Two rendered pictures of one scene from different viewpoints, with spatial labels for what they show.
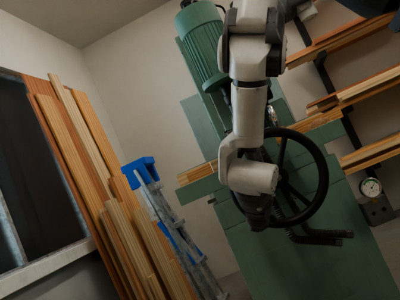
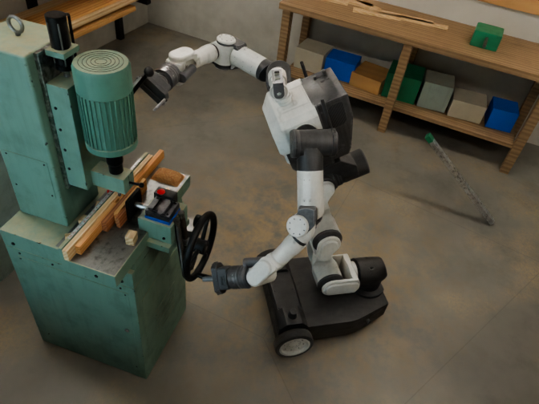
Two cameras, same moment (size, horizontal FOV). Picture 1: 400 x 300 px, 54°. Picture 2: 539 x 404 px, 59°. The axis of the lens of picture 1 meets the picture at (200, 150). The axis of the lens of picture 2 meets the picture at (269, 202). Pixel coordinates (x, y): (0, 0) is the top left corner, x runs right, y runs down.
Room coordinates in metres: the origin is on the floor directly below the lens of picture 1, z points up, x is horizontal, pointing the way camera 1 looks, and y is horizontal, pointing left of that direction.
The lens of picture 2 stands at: (0.70, 1.02, 2.22)
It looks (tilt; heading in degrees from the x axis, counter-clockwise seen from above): 42 degrees down; 279
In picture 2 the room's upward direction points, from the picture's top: 8 degrees clockwise
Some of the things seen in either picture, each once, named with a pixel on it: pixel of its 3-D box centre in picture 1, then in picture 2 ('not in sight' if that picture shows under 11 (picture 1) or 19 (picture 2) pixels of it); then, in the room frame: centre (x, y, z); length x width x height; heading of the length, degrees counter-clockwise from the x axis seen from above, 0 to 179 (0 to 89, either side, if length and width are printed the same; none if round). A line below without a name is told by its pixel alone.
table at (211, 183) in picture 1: (258, 162); (143, 221); (1.37, -0.17, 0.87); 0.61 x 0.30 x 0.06; 87
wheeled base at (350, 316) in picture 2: not in sight; (326, 284); (0.59, -0.66, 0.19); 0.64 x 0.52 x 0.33; 27
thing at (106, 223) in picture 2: not in sight; (120, 208); (1.46, -0.16, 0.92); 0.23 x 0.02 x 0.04; 87
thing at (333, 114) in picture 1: (263, 146); (124, 195); (1.47, -0.23, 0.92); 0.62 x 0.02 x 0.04; 87
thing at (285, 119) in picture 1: (277, 115); not in sight; (1.65, -0.36, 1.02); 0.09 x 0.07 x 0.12; 87
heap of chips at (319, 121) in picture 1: (317, 122); (168, 175); (1.38, -0.42, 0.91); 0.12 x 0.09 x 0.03; 177
